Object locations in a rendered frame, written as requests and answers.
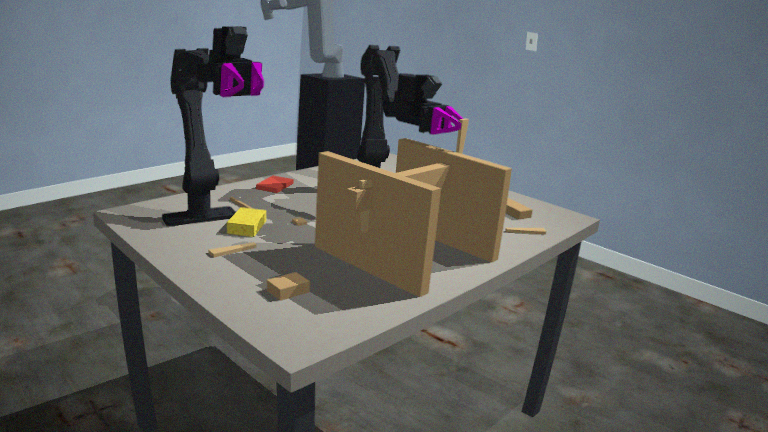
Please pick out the tan wooden board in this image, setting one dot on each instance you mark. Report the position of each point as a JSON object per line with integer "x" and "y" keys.
{"x": 471, "y": 215}
{"x": 398, "y": 245}

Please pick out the yellow block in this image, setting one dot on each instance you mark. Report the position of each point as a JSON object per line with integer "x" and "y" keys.
{"x": 246, "y": 222}

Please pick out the red flat block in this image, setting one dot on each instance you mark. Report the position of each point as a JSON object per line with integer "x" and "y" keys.
{"x": 274, "y": 184}

